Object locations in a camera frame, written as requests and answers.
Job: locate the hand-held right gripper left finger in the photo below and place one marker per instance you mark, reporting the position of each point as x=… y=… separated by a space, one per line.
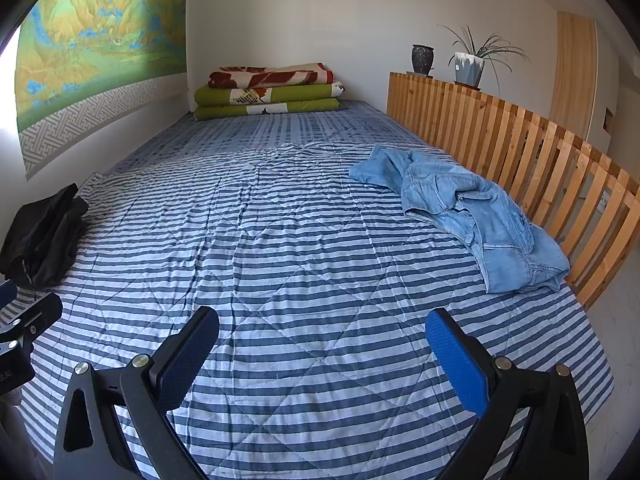
x=187 y=360

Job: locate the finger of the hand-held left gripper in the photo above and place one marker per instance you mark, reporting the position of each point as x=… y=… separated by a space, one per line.
x=35 y=312
x=7 y=292

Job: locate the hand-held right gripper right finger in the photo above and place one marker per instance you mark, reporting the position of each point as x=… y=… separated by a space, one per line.
x=457 y=360

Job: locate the blue white striped quilt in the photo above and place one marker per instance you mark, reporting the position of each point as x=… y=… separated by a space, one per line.
x=300 y=270

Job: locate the green folded blanket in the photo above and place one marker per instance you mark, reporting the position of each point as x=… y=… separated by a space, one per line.
x=310 y=106
x=300 y=92

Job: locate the potted plant in white pot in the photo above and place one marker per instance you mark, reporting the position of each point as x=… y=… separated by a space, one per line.
x=468 y=67

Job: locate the dark ceramic vase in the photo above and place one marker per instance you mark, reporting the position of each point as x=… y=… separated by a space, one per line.
x=422 y=60

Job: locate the light wooden door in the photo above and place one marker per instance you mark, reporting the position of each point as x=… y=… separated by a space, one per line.
x=575 y=70

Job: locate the wooden slatted bed rail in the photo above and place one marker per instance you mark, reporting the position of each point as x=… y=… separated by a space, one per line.
x=525 y=140

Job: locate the landscape wall tapestry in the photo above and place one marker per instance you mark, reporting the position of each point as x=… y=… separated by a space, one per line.
x=100 y=35

